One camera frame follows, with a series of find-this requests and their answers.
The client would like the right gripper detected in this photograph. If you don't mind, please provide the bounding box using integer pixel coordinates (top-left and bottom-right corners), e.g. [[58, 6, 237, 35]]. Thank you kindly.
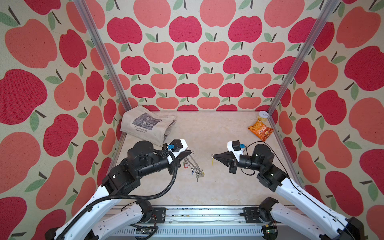
[[213, 150, 265, 176]]

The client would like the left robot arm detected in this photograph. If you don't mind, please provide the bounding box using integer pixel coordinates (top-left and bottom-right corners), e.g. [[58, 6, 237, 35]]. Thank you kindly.
[[45, 139, 192, 240]]

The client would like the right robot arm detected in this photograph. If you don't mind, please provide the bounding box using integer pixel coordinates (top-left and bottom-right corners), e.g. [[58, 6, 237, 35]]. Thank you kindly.
[[213, 141, 365, 240]]

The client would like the printed canvas tote bag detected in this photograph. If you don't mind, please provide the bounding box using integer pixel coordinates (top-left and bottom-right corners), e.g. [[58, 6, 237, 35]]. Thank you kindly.
[[121, 106, 177, 146]]

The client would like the orange snack bag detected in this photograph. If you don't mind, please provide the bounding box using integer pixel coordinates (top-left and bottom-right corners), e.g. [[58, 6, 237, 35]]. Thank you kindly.
[[248, 120, 274, 142]]

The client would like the small yellow white can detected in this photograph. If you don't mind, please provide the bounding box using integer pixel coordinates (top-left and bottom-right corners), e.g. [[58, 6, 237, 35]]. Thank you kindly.
[[258, 111, 270, 123]]

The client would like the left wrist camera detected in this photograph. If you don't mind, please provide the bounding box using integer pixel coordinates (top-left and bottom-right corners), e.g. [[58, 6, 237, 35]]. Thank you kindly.
[[168, 139, 188, 155]]

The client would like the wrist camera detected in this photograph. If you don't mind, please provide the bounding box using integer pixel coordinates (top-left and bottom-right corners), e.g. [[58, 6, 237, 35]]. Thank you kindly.
[[227, 141, 246, 162], [168, 139, 188, 155]]

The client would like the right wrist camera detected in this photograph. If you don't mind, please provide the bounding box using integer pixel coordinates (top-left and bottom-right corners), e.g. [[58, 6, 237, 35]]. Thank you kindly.
[[227, 141, 246, 162]]

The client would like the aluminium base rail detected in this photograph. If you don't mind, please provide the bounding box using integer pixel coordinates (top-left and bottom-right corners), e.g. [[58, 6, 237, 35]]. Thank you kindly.
[[137, 206, 307, 240]]

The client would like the left aluminium corner post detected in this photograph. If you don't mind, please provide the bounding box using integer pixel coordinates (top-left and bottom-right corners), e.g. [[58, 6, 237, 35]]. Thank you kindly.
[[74, 0, 132, 111]]

